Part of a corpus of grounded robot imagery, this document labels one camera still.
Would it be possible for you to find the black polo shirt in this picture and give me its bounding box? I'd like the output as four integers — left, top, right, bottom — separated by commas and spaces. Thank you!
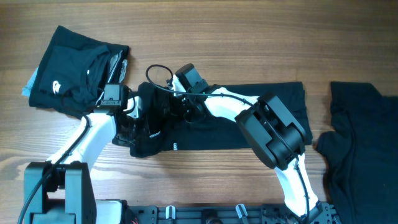
123, 82, 313, 158

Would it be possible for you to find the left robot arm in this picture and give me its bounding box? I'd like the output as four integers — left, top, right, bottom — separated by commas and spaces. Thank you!
18, 84, 137, 223

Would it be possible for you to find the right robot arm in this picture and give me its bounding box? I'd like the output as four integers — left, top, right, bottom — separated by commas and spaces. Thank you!
170, 63, 320, 223

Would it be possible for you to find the pile of black clothes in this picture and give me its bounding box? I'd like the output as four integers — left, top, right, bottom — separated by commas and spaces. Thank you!
317, 82, 397, 223

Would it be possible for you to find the folded black shirt with logo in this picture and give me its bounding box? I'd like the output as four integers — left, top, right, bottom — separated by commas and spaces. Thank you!
29, 26, 129, 119

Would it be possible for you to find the folded grey garment underneath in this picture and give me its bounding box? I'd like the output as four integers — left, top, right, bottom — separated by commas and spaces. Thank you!
21, 67, 39, 97

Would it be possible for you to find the right black cable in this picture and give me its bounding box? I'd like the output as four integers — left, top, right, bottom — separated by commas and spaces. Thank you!
145, 63, 312, 222

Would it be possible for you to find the black cable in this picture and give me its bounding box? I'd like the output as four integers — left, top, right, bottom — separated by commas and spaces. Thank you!
145, 63, 312, 222
17, 85, 106, 224

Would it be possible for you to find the left black cable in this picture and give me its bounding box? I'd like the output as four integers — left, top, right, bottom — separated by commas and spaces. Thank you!
17, 85, 106, 224

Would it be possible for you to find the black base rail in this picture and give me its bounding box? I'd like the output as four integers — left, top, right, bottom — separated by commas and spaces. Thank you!
130, 202, 341, 224

